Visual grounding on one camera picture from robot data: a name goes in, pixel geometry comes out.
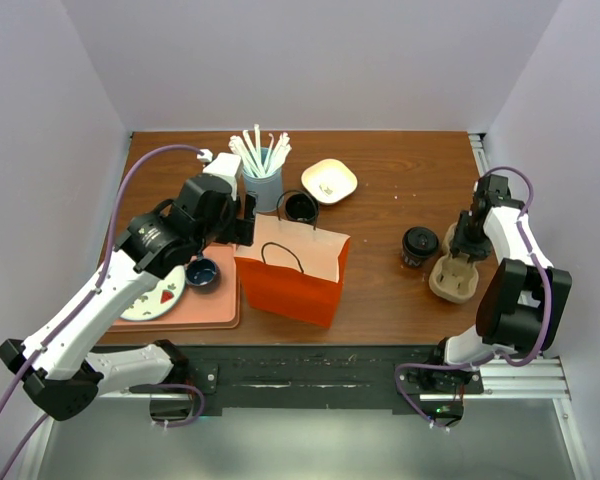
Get aluminium frame rail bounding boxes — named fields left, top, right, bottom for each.
left=474, top=355, right=571, bottom=400

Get cream square bowl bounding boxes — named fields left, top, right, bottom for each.
left=301, top=158, right=358, bottom=205

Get white wrapped straws bundle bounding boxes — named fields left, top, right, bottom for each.
left=228, top=124, right=292, bottom=179

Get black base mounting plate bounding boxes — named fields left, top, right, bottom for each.
left=68, top=343, right=485, bottom=419

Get cardboard cup carrier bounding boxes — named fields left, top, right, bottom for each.
left=429, top=223, right=479, bottom=304

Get blue straw holder cup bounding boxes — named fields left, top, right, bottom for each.
left=242, top=148, right=283, bottom=213

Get orange paper gift bag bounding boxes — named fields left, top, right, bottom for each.
left=234, top=192, right=350, bottom=328

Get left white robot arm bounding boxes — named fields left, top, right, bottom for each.
left=0, top=191, right=255, bottom=421

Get black coffee cup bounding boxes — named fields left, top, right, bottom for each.
left=283, top=189, right=319, bottom=224

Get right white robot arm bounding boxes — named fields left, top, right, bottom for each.
left=425, top=206, right=572, bottom=393

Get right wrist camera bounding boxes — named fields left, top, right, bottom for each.
left=471, top=174, right=511, bottom=217

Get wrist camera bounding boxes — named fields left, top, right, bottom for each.
left=175, top=149, right=243, bottom=222
left=471, top=174, right=511, bottom=217

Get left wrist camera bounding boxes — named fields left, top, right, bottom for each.
left=175, top=149, right=243, bottom=222

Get dark blue mug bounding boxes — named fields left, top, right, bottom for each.
left=185, top=255, right=221, bottom=294

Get pink plastic tray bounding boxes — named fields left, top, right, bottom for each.
left=109, top=244, right=240, bottom=333

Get black coffee cup lid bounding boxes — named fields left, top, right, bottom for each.
left=402, top=226, right=439, bottom=257

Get brown takeout coffee cup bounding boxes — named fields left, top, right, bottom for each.
left=402, top=250, right=432, bottom=269

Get white fruit pattern plate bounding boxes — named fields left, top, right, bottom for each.
left=120, top=266, right=186, bottom=322

